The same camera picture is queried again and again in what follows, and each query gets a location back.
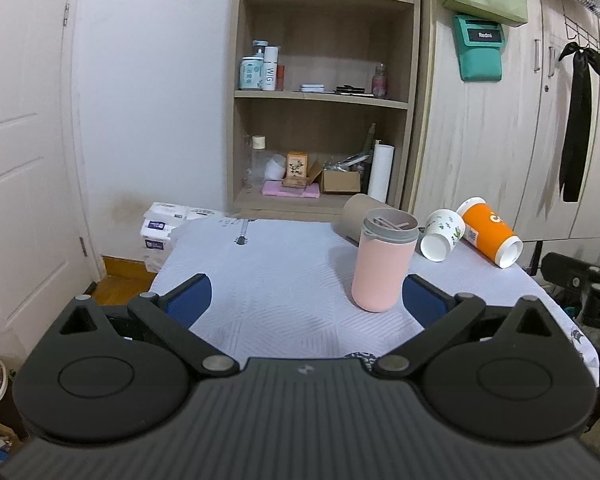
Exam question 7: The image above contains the pink cup with grey lid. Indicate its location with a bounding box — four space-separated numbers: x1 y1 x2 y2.
351 208 419 313

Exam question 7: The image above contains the white floral paper cup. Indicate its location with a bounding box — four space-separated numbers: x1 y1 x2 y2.
419 209 466 262

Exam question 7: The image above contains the orange and white cup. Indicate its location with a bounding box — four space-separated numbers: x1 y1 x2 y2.
456 197 524 269

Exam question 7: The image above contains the tissue pack stack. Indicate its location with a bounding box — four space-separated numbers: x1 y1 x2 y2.
140 202 222 274

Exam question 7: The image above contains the white quilted table cloth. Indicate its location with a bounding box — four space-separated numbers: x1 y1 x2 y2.
149 216 600 386

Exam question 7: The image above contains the white paper towel roll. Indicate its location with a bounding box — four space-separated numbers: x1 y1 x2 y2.
367 142 394 203

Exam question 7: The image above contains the pink cloth on shelf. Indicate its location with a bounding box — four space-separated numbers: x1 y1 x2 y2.
261 181 321 200

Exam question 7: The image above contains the white door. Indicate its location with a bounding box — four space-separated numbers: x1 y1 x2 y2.
0 0 100 365

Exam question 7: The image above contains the small cardboard box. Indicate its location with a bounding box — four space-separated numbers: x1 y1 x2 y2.
306 162 361 194

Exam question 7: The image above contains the clear bottle with beige cap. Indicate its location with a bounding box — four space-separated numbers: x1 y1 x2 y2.
247 136 268 188

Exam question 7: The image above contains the beige wardrobe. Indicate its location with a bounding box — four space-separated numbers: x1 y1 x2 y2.
402 0 600 260

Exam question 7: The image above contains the orange patterned small box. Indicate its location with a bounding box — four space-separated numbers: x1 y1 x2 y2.
283 152 309 188

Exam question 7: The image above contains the pink small bottle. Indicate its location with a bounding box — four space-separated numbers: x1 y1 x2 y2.
372 64 387 99

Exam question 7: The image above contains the black hanging ribbon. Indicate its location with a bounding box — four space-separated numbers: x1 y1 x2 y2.
558 41 600 203

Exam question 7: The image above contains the teal labelled jar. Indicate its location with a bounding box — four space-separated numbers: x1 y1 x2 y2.
238 56 263 90

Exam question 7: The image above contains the red small bottle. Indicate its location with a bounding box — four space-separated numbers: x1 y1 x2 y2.
275 65 285 91

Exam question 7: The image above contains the wooden shelf unit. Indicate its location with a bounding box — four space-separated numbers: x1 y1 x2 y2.
225 0 422 221

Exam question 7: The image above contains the white pump bottle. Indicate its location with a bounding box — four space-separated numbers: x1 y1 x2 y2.
262 46 279 91

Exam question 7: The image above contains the teal wall pouch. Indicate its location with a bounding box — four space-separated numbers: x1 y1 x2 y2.
453 14 505 82

